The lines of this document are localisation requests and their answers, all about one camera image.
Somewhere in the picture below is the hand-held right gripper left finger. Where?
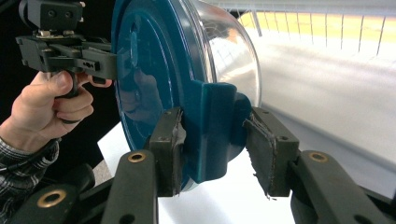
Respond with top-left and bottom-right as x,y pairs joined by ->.
100,106 -> 188,224

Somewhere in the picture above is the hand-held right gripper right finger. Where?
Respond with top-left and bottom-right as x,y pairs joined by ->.
242,106 -> 394,224

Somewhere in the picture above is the round container with teal lid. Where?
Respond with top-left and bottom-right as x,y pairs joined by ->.
110,0 -> 263,192

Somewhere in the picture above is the white wire rack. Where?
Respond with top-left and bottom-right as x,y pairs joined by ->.
199,0 -> 396,175

